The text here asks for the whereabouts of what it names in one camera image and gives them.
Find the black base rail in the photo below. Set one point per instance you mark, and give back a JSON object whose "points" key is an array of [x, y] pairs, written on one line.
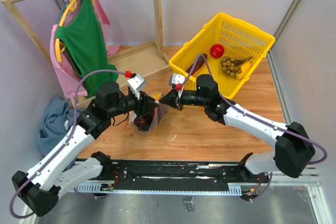
{"points": [[175, 178]]}

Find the blue cloth heap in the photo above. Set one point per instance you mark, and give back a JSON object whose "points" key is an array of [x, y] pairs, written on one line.
{"points": [[57, 121]]}

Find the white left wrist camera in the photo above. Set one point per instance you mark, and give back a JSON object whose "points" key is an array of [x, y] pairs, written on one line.
{"points": [[136, 84]]}

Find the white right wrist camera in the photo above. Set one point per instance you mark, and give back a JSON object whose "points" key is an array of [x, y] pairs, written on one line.
{"points": [[176, 81]]}

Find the clear zip bag orange zipper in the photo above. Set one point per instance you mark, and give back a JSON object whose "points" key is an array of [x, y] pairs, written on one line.
{"points": [[160, 112]]}

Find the yellow clothes hanger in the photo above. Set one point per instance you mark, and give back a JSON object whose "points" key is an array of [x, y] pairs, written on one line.
{"points": [[70, 6]]}

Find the red apple toy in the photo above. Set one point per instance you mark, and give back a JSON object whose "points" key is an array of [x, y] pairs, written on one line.
{"points": [[217, 51]]}

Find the yellow bell pepper toy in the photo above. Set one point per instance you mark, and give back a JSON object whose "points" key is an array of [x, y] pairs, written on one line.
{"points": [[156, 95]]}

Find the green tank top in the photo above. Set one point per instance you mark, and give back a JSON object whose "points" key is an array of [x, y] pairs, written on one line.
{"points": [[85, 43]]}

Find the pink garment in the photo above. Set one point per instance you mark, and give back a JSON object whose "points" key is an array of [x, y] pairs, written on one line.
{"points": [[88, 85]]}

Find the yellow plastic basket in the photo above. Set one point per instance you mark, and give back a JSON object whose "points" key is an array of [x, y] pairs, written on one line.
{"points": [[240, 40]]}

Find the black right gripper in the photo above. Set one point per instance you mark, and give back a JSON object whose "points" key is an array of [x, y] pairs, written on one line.
{"points": [[172, 99]]}

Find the dark purple grape bunch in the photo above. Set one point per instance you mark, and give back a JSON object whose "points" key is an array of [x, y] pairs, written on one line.
{"points": [[150, 117]]}

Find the teal clothes hanger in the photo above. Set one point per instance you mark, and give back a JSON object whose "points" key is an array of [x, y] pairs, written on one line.
{"points": [[62, 4]]}

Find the wooden clothes rack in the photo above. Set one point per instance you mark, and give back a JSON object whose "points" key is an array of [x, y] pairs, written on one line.
{"points": [[147, 58]]}

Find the tan longan bunch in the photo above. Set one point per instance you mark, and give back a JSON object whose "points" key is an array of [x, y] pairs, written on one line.
{"points": [[231, 65]]}

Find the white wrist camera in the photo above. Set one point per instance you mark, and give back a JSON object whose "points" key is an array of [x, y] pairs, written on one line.
{"points": [[176, 81], [136, 84]]}

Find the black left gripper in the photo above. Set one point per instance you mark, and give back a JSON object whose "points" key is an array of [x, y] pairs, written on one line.
{"points": [[145, 103]]}

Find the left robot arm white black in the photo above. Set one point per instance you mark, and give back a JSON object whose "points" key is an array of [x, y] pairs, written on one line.
{"points": [[43, 185]]}

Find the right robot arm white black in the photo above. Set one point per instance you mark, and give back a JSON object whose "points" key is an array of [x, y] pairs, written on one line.
{"points": [[291, 149]]}

